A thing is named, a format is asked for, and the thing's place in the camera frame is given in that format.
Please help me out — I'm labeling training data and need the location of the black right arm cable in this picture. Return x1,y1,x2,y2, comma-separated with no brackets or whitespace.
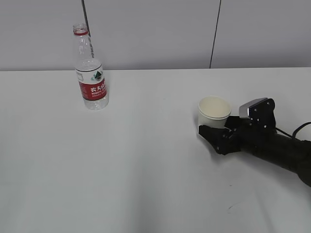
276,121,311,140

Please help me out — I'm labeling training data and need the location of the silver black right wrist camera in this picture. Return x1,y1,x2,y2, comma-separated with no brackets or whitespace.
239,98,276,129

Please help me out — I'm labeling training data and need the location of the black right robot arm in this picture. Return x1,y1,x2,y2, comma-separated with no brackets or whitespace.
198,116,311,186

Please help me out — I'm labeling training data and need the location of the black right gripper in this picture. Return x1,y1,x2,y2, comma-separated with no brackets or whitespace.
198,116,279,155

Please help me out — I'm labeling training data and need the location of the clear Nongfu Spring water bottle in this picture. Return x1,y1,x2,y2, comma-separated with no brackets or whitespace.
73,23,109,110

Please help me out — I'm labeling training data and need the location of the white paper cup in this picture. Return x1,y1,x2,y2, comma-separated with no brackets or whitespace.
198,96,231,129

